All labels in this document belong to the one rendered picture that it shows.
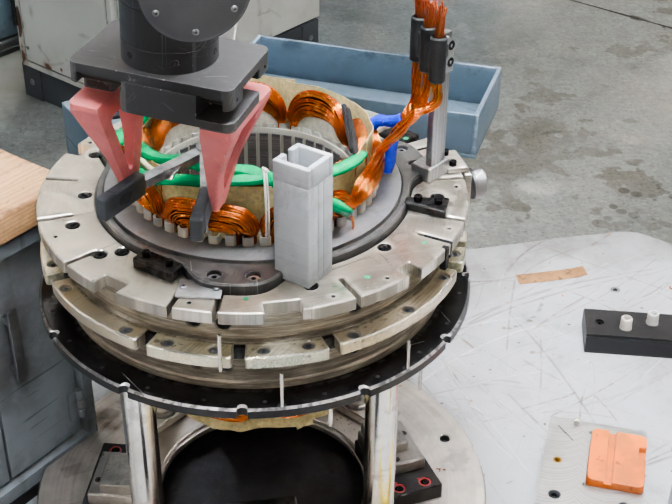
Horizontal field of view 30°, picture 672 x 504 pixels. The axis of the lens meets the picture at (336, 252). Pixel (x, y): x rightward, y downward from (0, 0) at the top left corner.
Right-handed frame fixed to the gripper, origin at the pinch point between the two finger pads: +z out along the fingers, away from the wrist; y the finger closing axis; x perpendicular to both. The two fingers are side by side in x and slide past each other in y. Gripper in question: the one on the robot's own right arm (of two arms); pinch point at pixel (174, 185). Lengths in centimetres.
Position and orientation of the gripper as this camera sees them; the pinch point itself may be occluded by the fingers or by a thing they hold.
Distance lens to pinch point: 79.6
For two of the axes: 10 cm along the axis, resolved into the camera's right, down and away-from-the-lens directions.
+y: 9.5, 2.1, -2.2
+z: -0.5, 8.2, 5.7
